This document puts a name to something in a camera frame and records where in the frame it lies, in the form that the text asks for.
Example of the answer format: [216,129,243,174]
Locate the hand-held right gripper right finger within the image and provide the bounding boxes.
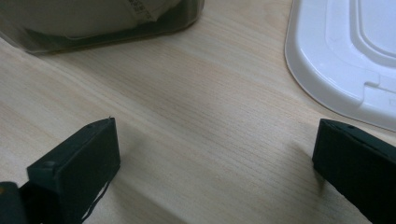
[312,118,396,224]

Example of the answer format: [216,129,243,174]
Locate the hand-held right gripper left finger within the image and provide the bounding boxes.
[18,117,121,224]

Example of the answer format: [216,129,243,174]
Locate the white lid with grey handle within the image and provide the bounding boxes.
[284,0,396,132]

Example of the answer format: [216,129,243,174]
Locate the brown translucent storage box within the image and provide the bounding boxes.
[0,0,205,55]

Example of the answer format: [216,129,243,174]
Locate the white paper hang tag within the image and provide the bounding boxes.
[124,0,163,22]

